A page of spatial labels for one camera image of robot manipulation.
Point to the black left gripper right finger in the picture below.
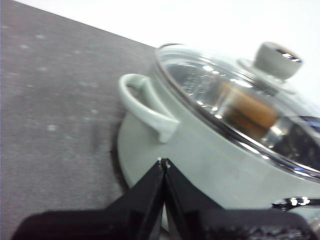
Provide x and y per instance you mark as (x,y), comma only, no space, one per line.
(212,223)

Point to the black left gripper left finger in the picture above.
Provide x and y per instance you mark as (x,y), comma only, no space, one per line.
(120,222)

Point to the glass lid with round knob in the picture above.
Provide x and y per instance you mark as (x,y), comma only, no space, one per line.
(272,65)

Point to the pale green electric steamer pot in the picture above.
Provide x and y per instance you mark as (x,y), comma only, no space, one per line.
(200,155)

